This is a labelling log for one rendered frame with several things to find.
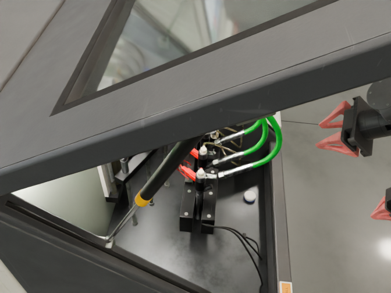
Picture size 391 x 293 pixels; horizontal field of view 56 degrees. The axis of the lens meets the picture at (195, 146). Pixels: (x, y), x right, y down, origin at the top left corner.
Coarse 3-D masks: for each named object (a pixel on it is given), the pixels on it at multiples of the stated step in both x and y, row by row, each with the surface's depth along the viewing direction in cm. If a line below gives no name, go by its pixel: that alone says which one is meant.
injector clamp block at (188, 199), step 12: (216, 156) 119; (216, 168) 116; (216, 180) 112; (192, 192) 109; (204, 192) 109; (216, 192) 109; (192, 204) 106; (204, 204) 106; (180, 216) 104; (192, 216) 104; (204, 216) 104; (180, 228) 108; (192, 228) 108; (204, 228) 107
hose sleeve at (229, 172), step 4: (248, 164) 92; (236, 168) 93; (240, 168) 92; (244, 168) 92; (248, 168) 91; (252, 168) 91; (224, 172) 95; (228, 172) 94; (232, 172) 93; (236, 172) 93; (240, 172) 93; (228, 176) 94
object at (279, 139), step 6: (270, 120) 79; (276, 126) 80; (276, 132) 82; (276, 138) 83; (282, 138) 83; (276, 144) 85; (276, 150) 86; (270, 156) 88; (258, 162) 90; (264, 162) 89
